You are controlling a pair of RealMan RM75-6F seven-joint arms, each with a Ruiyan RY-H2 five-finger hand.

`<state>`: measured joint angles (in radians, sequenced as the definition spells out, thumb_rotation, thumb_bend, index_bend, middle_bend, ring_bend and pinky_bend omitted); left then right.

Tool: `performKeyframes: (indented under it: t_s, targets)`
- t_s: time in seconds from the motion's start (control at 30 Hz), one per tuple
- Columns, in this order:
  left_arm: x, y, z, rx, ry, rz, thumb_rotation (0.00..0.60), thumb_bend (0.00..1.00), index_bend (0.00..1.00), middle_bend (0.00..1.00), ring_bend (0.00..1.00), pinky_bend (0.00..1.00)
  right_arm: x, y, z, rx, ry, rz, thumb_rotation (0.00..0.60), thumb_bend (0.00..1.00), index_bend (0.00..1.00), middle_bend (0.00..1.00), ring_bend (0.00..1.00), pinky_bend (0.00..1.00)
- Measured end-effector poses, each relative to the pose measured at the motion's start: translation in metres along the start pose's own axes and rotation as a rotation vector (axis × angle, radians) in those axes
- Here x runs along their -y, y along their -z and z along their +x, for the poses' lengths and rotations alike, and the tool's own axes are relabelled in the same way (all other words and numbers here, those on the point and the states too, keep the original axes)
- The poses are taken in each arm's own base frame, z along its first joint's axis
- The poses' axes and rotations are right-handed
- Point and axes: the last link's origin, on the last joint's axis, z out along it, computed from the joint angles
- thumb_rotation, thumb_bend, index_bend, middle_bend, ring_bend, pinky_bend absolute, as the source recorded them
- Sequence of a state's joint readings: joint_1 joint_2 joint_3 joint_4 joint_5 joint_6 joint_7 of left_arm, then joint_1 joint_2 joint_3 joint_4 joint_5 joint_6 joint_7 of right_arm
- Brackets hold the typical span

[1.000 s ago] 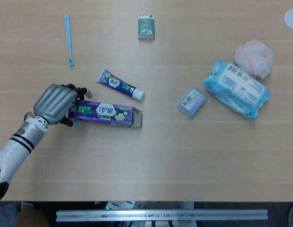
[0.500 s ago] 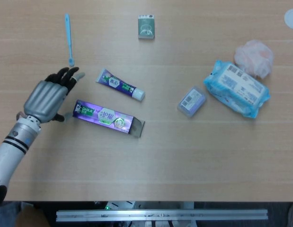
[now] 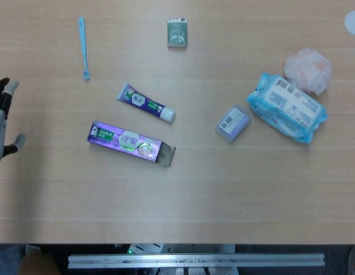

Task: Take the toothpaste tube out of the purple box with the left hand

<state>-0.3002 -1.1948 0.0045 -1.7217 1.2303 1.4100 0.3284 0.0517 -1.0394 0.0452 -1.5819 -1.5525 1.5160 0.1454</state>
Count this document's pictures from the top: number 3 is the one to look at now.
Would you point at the pink mesh bath ball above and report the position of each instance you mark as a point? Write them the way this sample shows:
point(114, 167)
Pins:
point(307, 68)

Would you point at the purple soap in clear case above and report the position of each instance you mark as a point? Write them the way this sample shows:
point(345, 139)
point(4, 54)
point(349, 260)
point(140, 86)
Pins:
point(232, 123)

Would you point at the small green white box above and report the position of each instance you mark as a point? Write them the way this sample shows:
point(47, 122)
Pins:
point(178, 33)

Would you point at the white round table cap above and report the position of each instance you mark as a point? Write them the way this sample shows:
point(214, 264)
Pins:
point(353, 23)

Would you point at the purple toothpaste box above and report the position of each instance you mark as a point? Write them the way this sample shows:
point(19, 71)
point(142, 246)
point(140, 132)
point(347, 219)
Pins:
point(125, 140)

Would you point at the light blue toothbrush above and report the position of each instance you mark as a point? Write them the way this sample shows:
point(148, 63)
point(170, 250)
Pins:
point(83, 46)

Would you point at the purple toothpaste tube white cap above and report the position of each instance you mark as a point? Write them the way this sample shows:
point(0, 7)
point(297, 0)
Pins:
point(142, 101)

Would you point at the aluminium rail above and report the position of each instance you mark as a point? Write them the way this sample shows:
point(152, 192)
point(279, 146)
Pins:
point(194, 260)

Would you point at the blue wet wipes pack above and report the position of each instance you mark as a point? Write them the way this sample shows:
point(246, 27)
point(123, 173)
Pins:
point(289, 109)

